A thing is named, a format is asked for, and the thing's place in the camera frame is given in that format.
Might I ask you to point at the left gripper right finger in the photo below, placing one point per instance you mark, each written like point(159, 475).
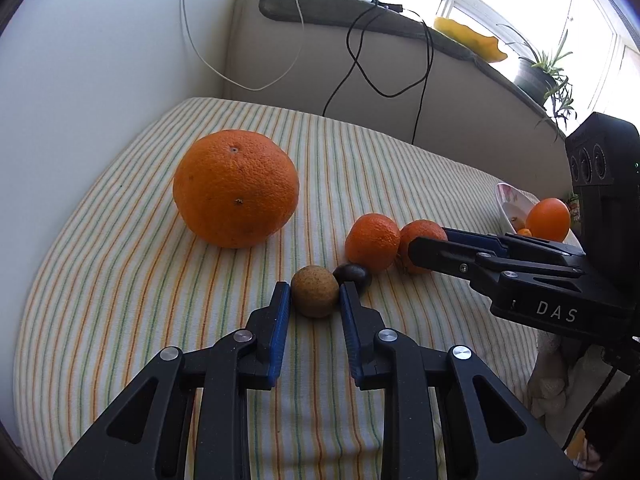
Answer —
point(445, 403)

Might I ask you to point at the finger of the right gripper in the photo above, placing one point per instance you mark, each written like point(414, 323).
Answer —
point(484, 270)
point(500, 244)

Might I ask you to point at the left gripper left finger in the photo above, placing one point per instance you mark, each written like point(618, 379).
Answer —
point(187, 404)

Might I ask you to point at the smooth orange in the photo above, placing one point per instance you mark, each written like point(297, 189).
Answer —
point(549, 219)

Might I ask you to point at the mandarin with stem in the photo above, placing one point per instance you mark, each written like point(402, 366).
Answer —
point(373, 242)

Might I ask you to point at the dark plum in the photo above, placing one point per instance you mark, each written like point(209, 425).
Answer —
point(355, 274)

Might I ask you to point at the brown longan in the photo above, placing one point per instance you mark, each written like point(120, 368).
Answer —
point(314, 291)

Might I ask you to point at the large orange grapefruit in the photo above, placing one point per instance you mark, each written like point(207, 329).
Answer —
point(235, 188)

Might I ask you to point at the white gloved right hand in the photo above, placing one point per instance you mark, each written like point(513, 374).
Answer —
point(567, 374)

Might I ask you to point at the floral white plate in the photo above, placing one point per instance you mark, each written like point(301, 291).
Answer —
point(514, 206)

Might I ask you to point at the striped table cloth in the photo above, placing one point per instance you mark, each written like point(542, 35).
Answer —
point(126, 277)

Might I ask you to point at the potted spider plant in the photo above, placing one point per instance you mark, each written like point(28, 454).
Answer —
point(542, 79)

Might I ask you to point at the yellow bowl on sill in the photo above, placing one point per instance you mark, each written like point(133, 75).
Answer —
point(486, 47)

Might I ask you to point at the grey windowsill mat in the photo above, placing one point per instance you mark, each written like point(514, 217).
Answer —
point(359, 14)

